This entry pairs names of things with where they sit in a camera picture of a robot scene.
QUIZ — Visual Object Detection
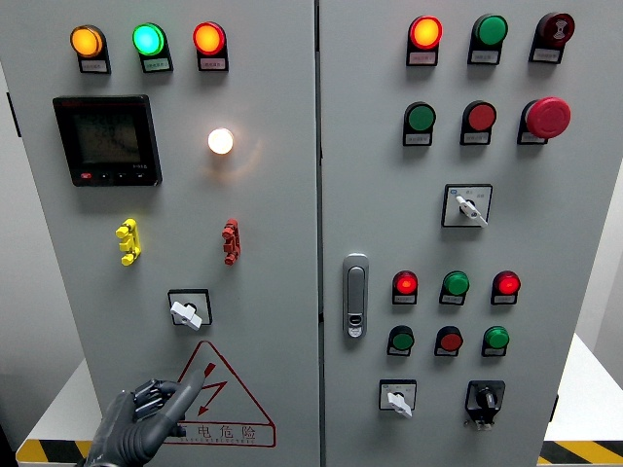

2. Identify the pale grey cabinet door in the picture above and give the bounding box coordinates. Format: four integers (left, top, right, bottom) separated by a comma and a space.
0, 0, 322, 467
318, 0, 623, 467

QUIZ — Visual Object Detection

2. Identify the yellow round lamp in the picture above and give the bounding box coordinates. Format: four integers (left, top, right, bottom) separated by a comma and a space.
69, 24, 112, 75

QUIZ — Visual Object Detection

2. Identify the black display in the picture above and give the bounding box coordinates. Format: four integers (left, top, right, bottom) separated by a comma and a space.
52, 94, 164, 188

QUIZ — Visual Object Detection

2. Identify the dark red buzzer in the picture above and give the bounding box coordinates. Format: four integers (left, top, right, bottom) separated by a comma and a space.
529, 12, 576, 65

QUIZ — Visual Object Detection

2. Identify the small red lamp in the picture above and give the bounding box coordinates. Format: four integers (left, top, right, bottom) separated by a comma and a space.
391, 270, 420, 306
490, 270, 522, 306

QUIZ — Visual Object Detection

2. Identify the red warning triangle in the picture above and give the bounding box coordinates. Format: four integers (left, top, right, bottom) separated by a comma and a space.
163, 340, 277, 448

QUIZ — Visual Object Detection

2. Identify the white round lamp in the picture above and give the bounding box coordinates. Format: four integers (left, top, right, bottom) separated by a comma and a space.
206, 126, 236, 156

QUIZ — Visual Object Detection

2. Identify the small red handle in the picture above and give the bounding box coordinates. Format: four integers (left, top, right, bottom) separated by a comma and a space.
221, 218, 242, 267

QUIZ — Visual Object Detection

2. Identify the black handle turn switch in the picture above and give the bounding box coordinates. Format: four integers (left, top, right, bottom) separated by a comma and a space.
463, 379, 507, 432

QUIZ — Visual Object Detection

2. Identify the small red push button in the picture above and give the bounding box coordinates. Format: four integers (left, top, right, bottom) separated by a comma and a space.
433, 325, 464, 358

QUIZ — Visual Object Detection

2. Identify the small yellow handle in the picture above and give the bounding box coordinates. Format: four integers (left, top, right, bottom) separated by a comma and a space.
115, 218, 143, 267

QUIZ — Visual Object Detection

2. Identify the long white handle turn switch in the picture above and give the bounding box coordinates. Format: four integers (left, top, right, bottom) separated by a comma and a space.
441, 183, 494, 230

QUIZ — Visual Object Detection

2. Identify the large red stop button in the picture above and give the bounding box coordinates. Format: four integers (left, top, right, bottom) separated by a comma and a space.
516, 95, 572, 146

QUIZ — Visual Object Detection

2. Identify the dark green round lamp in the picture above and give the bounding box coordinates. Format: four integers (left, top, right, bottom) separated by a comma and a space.
467, 13, 510, 66

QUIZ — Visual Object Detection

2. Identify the short white handle turn switch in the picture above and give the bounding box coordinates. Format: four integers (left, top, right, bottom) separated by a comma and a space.
378, 378, 418, 419

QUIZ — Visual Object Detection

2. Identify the small green lamp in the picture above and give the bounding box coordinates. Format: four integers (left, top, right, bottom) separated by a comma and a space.
438, 270, 471, 306
481, 325, 511, 358

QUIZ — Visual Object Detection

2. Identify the silver door lock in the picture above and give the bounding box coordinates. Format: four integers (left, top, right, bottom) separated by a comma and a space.
342, 253, 370, 340

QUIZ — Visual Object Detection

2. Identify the small green push button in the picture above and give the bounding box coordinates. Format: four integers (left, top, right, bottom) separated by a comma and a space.
386, 325, 416, 357

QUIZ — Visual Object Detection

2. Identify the red round lamp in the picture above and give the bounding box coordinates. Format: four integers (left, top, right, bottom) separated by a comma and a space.
192, 21, 230, 73
406, 15, 445, 68

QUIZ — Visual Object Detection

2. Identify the bright green lit lamp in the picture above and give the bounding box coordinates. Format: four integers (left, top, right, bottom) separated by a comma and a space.
131, 22, 174, 74

